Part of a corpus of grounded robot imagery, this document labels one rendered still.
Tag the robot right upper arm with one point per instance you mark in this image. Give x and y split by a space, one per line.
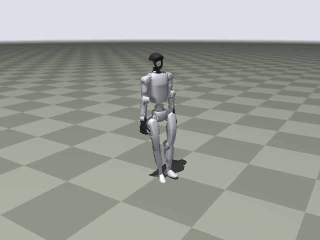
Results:
145 81

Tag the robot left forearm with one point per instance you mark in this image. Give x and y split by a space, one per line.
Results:
171 103

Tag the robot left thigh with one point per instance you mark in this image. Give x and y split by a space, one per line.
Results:
171 129

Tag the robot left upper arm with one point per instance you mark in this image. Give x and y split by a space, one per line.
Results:
171 92

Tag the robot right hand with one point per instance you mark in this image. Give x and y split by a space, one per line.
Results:
143 127

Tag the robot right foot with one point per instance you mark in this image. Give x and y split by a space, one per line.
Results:
161 177

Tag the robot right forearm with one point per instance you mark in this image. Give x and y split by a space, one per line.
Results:
143 110

